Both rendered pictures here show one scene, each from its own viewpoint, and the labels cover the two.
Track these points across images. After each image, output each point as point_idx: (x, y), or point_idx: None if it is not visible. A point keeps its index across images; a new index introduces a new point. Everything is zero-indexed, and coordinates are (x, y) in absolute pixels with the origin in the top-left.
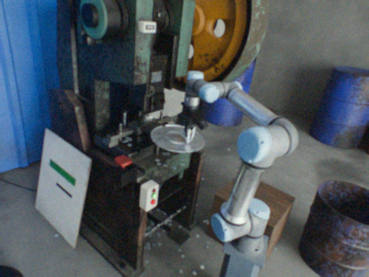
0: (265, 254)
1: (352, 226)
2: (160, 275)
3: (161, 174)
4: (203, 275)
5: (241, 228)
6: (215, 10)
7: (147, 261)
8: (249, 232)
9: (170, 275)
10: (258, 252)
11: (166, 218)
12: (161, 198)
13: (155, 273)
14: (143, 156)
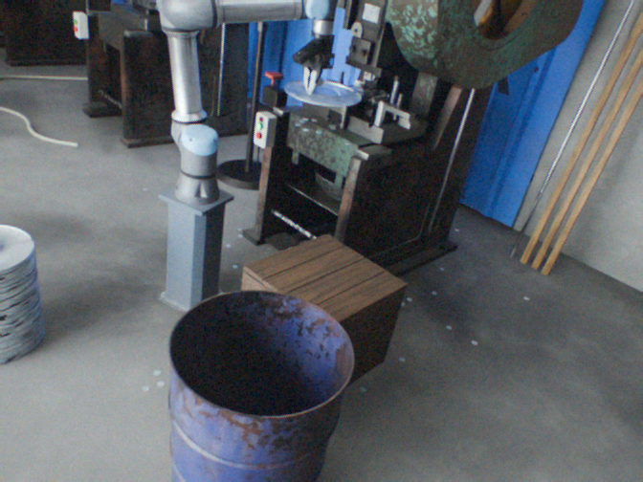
0: (174, 200)
1: (202, 315)
2: (247, 254)
3: (308, 141)
4: (238, 287)
5: (173, 125)
6: None
7: (269, 249)
8: (178, 147)
9: (245, 262)
10: (175, 189)
11: (310, 232)
12: (321, 203)
13: (252, 252)
14: (318, 111)
